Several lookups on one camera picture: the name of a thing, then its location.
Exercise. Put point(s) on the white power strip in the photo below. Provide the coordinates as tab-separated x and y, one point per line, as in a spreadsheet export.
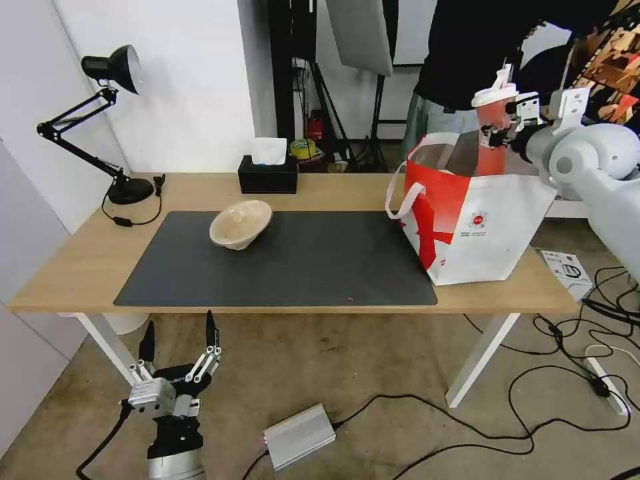
607	387

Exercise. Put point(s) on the red and white takeout bag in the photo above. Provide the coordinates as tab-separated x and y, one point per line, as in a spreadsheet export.
485	225

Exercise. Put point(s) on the black desk lamp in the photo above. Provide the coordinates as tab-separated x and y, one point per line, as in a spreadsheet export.
117	65

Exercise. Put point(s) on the white tissue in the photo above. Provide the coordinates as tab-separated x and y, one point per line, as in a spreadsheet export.
267	150

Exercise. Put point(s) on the beige paper bowl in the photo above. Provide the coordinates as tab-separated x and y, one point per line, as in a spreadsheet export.
240	225

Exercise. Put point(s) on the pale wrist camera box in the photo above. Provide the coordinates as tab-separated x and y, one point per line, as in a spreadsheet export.
150	395
529	107

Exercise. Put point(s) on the yellow green tape roll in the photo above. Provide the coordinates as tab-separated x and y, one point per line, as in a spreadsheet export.
302	149

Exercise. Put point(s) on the black metal rack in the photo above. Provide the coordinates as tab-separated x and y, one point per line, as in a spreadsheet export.
282	85

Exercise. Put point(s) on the white kettle carton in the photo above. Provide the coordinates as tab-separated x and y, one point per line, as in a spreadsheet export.
567	270

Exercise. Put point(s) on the dark grey desk mat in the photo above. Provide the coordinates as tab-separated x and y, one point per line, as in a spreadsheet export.
300	260

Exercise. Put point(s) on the red fire extinguisher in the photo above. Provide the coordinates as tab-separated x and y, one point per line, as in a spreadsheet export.
315	126

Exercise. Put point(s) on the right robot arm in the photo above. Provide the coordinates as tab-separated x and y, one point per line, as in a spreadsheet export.
600	155

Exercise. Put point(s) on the red cup with white lid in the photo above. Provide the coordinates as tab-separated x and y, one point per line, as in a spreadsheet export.
492	107

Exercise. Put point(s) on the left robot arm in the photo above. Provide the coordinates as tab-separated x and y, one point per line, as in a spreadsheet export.
175	467

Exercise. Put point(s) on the white table leg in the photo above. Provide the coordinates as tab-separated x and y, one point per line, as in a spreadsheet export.
482	357
102	340

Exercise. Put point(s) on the white waste bin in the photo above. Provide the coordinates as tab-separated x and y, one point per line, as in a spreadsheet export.
125	322

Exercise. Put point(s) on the silver power supply box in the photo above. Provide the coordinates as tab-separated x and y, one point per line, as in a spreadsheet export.
300	437

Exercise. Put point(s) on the white side table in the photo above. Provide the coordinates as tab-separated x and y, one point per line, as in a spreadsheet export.
567	207

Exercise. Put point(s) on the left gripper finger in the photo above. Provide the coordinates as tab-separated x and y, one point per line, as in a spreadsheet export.
147	345
212	332

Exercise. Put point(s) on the person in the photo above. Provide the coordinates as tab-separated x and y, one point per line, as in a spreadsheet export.
465	50

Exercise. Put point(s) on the white softbox panel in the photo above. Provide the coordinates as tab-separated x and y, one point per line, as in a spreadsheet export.
360	35

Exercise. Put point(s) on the black tissue box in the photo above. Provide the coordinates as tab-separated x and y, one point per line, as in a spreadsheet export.
267	177

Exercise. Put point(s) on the black light stand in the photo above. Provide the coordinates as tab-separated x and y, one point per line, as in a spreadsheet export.
378	125
330	115

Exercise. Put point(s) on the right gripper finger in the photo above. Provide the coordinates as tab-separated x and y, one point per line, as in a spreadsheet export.
511	110
494	137

